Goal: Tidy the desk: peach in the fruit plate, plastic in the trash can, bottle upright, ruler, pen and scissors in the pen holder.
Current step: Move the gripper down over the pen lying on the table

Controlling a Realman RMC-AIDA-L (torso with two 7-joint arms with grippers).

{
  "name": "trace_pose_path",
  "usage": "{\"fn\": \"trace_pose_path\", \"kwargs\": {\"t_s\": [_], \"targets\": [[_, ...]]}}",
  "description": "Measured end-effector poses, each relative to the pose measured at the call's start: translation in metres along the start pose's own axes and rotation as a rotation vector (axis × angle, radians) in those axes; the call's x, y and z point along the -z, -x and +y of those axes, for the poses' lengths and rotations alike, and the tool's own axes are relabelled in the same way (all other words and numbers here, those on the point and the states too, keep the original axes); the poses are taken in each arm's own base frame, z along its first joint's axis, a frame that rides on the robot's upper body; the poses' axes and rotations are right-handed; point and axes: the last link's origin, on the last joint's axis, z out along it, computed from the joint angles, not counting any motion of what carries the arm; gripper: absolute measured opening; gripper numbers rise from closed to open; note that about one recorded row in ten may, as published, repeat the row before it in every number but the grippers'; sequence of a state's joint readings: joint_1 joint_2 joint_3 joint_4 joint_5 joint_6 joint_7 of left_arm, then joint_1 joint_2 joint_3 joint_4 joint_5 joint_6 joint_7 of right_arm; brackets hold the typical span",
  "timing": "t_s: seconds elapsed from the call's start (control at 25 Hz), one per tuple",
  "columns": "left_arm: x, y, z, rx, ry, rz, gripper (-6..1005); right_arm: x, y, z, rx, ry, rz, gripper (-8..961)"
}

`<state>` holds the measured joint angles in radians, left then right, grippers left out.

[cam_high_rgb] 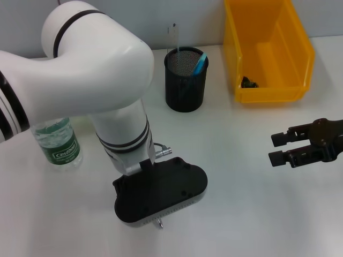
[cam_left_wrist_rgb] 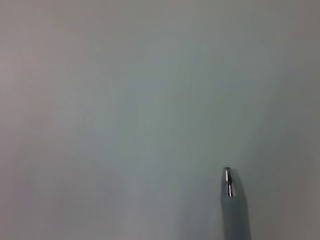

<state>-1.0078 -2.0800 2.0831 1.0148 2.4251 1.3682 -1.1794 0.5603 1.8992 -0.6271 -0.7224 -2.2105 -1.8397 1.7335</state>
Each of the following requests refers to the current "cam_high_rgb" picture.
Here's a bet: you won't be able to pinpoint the clear plastic ruler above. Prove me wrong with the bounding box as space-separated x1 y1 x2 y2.
165 22 181 54

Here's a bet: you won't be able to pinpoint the blue scissors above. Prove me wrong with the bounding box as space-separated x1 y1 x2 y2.
183 52 209 94

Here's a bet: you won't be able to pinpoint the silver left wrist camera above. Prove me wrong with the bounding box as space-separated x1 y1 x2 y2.
111 156 208 229

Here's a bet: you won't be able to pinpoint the yellow plastic bin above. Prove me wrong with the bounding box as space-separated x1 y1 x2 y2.
223 0 316 104

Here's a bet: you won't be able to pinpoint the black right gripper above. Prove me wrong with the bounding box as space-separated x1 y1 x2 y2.
268 117 343 169

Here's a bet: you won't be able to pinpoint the green plastic wrapper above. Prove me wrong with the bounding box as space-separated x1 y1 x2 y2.
241 75 260 88

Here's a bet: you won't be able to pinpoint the clear green-label water bottle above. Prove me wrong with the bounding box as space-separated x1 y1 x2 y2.
29 117 83 172

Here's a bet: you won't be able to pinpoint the black mesh pen cup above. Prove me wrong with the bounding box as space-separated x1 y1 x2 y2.
163 47 209 113

